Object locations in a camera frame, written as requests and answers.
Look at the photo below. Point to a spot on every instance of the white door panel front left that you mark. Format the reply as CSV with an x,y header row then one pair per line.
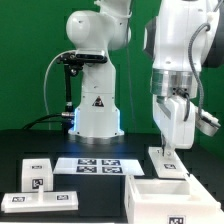
x,y
39,201

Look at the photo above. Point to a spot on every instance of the white cabinet body box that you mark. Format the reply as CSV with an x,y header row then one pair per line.
x,y
157,201

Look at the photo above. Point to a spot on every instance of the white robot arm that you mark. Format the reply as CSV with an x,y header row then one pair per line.
x,y
143,75

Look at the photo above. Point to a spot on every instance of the white cabinet top block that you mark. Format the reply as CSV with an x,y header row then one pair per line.
x,y
36,173

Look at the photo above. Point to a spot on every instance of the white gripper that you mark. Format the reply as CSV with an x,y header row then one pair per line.
x,y
168,114

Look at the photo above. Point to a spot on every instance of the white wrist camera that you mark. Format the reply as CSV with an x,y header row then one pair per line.
x,y
207,124

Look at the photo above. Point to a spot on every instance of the white marker sheet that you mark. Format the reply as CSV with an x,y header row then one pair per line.
x,y
98,166

